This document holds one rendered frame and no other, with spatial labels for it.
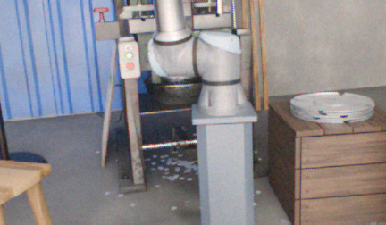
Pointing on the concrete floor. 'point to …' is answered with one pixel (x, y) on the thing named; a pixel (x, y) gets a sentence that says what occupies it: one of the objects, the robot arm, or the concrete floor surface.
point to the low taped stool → (31, 172)
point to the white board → (109, 100)
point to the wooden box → (331, 168)
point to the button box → (126, 67)
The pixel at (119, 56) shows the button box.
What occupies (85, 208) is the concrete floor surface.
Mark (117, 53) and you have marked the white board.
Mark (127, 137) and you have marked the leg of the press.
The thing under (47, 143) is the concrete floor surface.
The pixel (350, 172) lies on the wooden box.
